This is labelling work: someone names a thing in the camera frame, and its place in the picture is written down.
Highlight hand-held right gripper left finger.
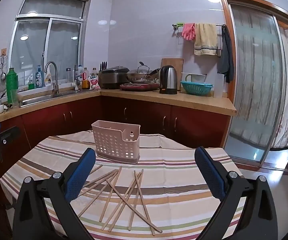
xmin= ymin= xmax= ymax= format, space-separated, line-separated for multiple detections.
xmin=12 ymin=147 xmax=97 ymax=240

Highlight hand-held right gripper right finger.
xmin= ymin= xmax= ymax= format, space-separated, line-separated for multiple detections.
xmin=194 ymin=146 xmax=278 ymax=240

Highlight pink perforated utensil holder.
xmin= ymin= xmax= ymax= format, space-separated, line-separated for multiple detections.
xmin=91 ymin=120 xmax=141 ymax=165

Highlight bunch of wooden chopsticks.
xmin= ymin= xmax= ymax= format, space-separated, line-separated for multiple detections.
xmin=77 ymin=164 xmax=163 ymax=236

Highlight striped tablecloth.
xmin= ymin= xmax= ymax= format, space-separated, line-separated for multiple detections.
xmin=0 ymin=130 xmax=249 ymax=240

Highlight green ribbed thermos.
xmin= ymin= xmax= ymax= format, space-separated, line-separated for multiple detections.
xmin=6 ymin=67 xmax=19 ymax=105

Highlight stainless steel sink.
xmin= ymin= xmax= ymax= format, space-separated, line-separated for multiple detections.
xmin=19 ymin=89 xmax=94 ymax=108

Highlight blue dish soap bottle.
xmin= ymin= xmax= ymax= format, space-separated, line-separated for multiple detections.
xmin=35 ymin=65 xmax=43 ymax=88

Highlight white spray cleaner bottle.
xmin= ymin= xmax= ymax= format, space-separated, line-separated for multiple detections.
xmin=44 ymin=66 xmax=53 ymax=87

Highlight tall steel kitchen faucet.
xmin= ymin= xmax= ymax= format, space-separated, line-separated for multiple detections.
xmin=44 ymin=61 xmax=60 ymax=95

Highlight teal plastic colander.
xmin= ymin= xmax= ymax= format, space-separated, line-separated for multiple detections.
xmin=180 ymin=81 xmax=214 ymax=96

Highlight small steel tap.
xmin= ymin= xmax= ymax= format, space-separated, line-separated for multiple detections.
xmin=73 ymin=64 xmax=80 ymax=90

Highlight white plastic cutting board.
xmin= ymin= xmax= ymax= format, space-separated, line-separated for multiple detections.
xmin=213 ymin=73 xmax=225 ymax=98

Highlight beige kitchen countertop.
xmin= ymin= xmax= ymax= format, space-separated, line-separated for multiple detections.
xmin=0 ymin=87 xmax=237 ymax=128

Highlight amber cooking oil bottle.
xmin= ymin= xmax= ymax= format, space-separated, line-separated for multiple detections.
xmin=82 ymin=67 xmax=90 ymax=90

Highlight red and white packet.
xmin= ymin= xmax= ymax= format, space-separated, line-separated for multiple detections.
xmin=89 ymin=76 xmax=101 ymax=90

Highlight white basin with green rim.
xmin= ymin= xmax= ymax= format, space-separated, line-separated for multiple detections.
xmin=181 ymin=72 xmax=207 ymax=83

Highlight aluminium sliding window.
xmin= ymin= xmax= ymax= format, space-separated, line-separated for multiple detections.
xmin=9 ymin=0 xmax=92 ymax=90

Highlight steel electric kettle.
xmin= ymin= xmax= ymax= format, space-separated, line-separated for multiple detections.
xmin=159 ymin=65 xmax=178 ymax=95

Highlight grey rice cooker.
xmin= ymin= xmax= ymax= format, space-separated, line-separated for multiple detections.
xmin=100 ymin=66 xmax=130 ymax=90

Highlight wooden framed glass sliding door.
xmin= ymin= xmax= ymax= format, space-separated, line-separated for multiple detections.
xmin=218 ymin=0 xmax=288 ymax=178

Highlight red induction cooker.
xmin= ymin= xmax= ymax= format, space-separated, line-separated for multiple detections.
xmin=120 ymin=82 xmax=160 ymax=91

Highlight knife block with knives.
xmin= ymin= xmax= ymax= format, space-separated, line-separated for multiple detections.
xmin=99 ymin=61 xmax=108 ymax=88

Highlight wooden cutting board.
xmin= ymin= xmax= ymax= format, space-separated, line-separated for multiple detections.
xmin=161 ymin=58 xmax=184 ymax=90

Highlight dark grey cloth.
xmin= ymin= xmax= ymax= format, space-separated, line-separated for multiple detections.
xmin=217 ymin=25 xmax=234 ymax=83

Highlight steel wok with lid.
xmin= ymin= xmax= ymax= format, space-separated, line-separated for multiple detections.
xmin=126 ymin=62 xmax=161 ymax=84

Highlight yellow towel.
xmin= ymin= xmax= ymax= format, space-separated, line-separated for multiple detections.
xmin=194 ymin=23 xmax=218 ymax=56

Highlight pink rubber gloves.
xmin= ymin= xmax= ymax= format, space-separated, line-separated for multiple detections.
xmin=182 ymin=23 xmax=196 ymax=40

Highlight hanging wire skimmer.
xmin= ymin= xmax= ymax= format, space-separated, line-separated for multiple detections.
xmin=0 ymin=54 xmax=8 ymax=72

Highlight wall towel rack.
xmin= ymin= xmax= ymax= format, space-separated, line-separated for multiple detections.
xmin=172 ymin=23 xmax=227 ymax=39

